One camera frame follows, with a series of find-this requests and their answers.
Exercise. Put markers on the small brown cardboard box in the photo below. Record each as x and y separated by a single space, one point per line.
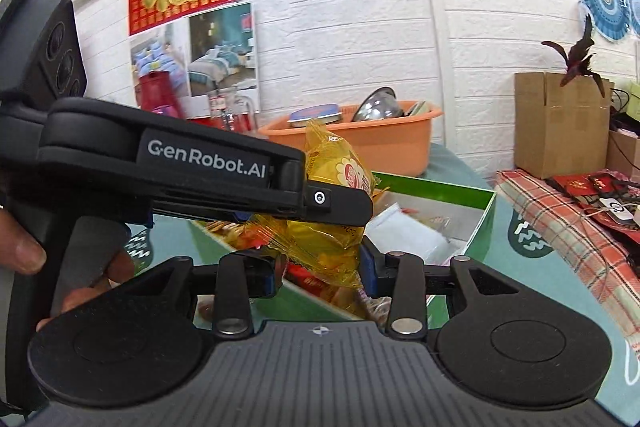
624 154

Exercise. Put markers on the red envelopes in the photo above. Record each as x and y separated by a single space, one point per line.
575 187

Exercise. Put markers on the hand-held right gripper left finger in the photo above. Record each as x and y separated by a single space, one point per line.
272 274

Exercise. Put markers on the clear white plastic packet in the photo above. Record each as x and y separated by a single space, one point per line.
415 232

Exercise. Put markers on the dark purple plant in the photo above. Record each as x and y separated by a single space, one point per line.
577 57

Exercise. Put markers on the person's left hand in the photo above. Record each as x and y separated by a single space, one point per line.
22 252

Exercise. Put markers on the white charger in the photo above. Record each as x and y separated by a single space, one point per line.
616 211

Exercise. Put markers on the bedroom wall poster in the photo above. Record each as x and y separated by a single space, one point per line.
220 47

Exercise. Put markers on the blue lidded container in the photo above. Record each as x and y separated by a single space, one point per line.
312 116

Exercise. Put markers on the red plaid cloth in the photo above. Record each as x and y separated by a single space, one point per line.
560 227

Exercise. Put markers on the red thermos jug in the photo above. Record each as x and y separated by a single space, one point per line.
160 92

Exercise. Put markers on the orange plastic basin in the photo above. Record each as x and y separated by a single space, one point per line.
390 147

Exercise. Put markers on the green cardboard box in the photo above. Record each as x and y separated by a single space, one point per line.
480 227

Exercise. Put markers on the small light green box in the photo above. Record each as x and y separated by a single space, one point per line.
634 99

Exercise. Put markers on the golden translucent snack packet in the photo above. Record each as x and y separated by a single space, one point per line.
330 157

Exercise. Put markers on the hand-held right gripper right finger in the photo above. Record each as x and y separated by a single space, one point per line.
367 264

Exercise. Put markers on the glass pitcher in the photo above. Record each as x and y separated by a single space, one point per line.
235 112

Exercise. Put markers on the red snack packet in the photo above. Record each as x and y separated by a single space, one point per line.
315 282

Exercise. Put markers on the metal bowl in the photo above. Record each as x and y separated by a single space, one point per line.
377 104

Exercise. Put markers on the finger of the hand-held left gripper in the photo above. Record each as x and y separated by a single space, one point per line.
345 204

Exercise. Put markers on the teal printed tablecloth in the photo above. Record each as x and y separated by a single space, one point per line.
540 307

